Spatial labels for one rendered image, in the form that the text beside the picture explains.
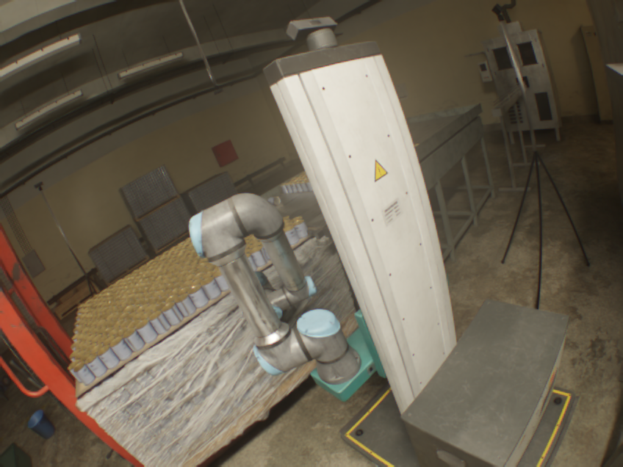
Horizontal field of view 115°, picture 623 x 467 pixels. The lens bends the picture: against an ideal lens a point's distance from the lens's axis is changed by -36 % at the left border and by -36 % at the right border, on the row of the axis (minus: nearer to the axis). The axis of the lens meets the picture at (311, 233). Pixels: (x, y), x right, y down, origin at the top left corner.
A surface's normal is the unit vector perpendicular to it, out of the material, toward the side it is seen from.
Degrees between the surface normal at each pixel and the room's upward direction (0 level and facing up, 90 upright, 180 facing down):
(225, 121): 90
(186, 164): 90
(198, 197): 88
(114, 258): 92
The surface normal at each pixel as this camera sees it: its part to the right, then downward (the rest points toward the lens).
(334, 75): 0.59, 0.08
